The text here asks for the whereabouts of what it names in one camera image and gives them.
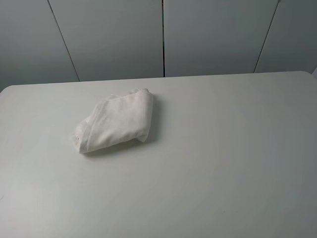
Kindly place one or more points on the white towel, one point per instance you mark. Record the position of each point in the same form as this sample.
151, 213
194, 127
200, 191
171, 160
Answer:
114, 120

